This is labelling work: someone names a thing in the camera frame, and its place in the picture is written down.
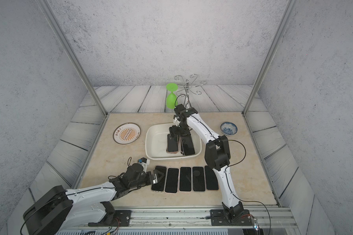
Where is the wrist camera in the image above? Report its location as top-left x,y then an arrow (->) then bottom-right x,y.
173,115 -> 180,126
138,158 -> 150,172

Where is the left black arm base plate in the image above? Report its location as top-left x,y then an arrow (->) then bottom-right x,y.
88,210 -> 132,228

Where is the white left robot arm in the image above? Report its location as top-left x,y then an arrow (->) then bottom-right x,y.
22,160 -> 165,235

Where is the black phone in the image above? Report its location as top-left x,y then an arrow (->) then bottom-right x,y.
179,167 -> 192,192
192,166 -> 206,192
205,165 -> 219,191

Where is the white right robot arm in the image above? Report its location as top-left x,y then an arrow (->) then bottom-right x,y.
170,104 -> 248,223

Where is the orange patterned round plate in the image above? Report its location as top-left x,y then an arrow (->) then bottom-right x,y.
113,122 -> 141,145

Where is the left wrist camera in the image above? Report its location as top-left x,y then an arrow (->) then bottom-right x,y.
138,158 -> 150,172

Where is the silver wire glass rack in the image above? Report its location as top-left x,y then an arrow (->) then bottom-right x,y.
174,74 -> 207,109

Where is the aluminium frame post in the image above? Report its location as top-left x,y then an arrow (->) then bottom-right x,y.
36,0 -> 108,117
242,0 -> 298,117

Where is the right aluminium frame post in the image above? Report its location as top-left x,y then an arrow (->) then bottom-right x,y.
242,0 -> 298,117

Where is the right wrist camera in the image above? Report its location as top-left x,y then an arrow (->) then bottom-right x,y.
173,115 -> 180,126

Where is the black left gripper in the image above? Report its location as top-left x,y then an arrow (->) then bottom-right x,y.
129,170 -> 165,191

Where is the phone with purple clear case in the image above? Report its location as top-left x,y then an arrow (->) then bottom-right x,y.
180,135 -> 195,156

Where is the blue white ceramic bowl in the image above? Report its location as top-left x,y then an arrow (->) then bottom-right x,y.
220,122 -> 238,136

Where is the left aluminium frame post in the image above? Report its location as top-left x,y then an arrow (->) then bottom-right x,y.
36,0 -> 108,117

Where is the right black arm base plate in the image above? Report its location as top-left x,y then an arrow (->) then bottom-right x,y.
208,210 -> 254,226

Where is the aluminium rail front frame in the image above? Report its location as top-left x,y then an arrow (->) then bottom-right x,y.
60,205 -> 305,235

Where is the white plastic storage box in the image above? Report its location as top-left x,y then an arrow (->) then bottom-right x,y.
145,123 -> 202,160

